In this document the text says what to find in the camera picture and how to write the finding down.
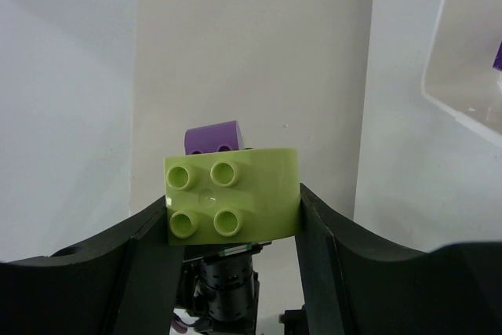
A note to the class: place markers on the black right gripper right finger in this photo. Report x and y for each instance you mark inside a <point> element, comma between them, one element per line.
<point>357,282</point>

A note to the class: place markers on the green lego brick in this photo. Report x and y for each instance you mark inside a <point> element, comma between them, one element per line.
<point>250,195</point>

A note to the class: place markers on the purple lego brick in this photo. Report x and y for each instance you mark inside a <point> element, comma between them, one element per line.
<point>224,136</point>

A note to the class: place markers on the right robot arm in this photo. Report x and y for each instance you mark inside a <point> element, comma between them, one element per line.
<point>218,286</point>

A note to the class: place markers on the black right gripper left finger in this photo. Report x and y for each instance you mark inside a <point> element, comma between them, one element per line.
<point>121,281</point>

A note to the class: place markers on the white divided plastic container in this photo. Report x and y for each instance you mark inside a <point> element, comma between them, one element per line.
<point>459,76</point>

